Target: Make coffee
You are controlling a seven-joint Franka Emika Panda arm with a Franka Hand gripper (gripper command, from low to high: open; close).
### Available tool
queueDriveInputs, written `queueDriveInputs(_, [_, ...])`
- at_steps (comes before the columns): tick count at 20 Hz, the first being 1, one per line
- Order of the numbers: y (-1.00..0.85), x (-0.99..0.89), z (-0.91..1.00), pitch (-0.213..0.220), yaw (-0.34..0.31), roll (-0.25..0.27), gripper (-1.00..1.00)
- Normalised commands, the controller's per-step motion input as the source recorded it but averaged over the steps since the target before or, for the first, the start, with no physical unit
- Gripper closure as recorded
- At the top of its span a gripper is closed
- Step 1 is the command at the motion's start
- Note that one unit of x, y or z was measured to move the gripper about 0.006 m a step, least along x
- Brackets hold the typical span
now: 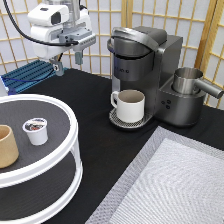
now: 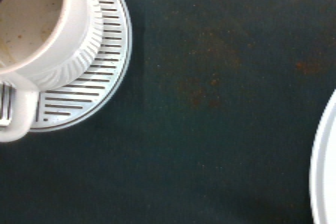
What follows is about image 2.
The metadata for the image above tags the grey coffee machine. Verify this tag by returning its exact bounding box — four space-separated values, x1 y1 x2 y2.
0 0 134 133

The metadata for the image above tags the white two-tier round shelf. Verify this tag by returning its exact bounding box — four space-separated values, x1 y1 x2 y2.
310 91 336 224

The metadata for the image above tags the white ceramic coffee mug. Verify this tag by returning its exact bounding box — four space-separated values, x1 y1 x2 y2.
0 0 104 142

